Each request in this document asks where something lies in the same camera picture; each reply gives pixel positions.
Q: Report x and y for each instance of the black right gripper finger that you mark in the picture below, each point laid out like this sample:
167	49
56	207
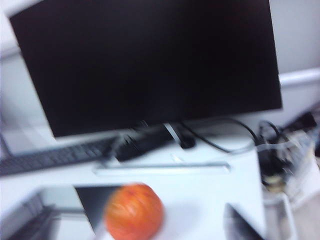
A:
240	225

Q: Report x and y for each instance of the orange fruit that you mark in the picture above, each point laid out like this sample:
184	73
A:
133	212

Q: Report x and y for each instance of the silver monitor stand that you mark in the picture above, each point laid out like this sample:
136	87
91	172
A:
162	168

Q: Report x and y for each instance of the black plug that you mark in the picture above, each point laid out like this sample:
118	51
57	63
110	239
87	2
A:
187	144

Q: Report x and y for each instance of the black box behind monitor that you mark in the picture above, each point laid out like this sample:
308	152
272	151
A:
145	142

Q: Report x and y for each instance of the flat tablet with glossy screen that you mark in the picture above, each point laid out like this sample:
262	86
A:
92	205

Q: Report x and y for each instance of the black computer monitor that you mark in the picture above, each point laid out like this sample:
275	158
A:
150	65

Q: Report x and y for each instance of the black keyboard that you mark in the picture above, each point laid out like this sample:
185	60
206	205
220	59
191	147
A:
50	156

